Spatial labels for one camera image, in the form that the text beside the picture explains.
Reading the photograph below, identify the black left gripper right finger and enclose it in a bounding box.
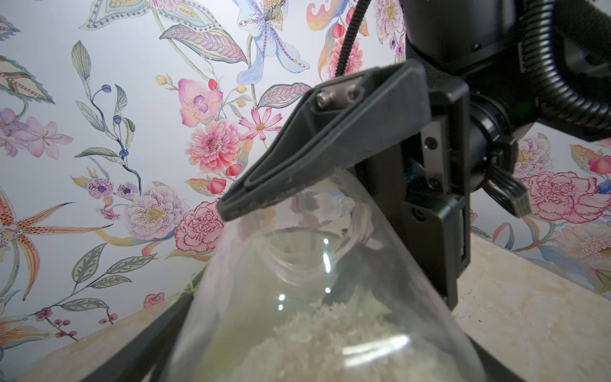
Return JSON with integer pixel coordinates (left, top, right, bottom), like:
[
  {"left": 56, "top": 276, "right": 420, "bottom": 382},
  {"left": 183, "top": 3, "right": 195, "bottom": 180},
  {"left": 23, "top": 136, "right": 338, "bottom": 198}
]
[{"left": 469, "top": 338, "right": 524, "bottom": 382}]

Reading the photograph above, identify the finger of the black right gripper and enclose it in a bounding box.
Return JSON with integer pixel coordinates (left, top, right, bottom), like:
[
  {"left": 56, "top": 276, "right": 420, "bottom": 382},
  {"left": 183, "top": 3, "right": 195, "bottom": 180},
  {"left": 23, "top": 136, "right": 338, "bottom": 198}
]
[{"left": 217, "top": 59, "right": 431, "bottom": 221}]

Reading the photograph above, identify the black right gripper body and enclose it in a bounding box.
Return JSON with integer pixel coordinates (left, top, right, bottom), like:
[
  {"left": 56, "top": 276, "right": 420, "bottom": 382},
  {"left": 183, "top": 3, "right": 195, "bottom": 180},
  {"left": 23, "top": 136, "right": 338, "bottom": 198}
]
[{"left": 356, "top": 77, "right": 469, "bottom": 309}]

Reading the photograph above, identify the clear plastic rice jar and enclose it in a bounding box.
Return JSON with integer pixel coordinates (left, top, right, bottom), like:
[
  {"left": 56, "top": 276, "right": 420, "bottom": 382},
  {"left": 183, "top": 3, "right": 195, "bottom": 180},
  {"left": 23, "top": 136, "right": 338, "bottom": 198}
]
[{"left": 160, "top": 171, "right": 485, "bottom": 381}]

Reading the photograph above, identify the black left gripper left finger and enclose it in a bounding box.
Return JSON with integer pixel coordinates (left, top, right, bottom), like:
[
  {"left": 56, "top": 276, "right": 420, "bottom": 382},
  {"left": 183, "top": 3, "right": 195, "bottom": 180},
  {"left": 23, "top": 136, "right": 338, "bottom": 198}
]
[{"left": 84, "top": 283, "right": 195, "bottom": 382}]

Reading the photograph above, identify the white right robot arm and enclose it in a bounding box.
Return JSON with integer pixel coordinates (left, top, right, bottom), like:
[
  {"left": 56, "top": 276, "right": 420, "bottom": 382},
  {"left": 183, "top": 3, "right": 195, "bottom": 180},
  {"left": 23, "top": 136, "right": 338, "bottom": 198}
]
[{"left": 218, "top": 1, "right": 610, "bottom": 307}]

